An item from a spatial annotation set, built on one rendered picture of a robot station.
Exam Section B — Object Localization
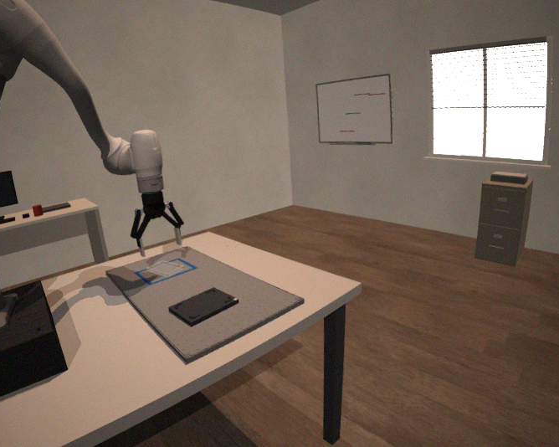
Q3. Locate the blue rectangular tape outline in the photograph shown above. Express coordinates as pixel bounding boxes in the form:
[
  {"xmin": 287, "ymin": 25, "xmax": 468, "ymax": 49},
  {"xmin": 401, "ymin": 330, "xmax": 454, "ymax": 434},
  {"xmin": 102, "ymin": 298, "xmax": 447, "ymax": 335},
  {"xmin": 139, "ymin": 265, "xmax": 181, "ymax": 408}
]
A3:
[{"xmin": 135, "ymin": 258, "xmax": 197, "ymax": 285}]

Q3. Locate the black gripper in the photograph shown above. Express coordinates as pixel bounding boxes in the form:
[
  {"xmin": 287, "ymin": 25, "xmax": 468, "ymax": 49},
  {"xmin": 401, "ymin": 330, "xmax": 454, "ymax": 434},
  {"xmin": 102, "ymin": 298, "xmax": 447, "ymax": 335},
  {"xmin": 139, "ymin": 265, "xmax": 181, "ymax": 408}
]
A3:
[{"xmin": 131, "ymin": 191, "xmax": 184, "ymax": 257}]

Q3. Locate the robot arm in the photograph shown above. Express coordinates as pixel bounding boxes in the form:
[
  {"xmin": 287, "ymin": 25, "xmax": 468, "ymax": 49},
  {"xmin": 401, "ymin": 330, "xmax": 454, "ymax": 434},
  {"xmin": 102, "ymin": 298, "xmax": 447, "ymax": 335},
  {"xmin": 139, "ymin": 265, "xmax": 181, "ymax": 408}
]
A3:
[{"xmin": 0, "ymin": 0, "xmax": 164, "ymax": 333}]

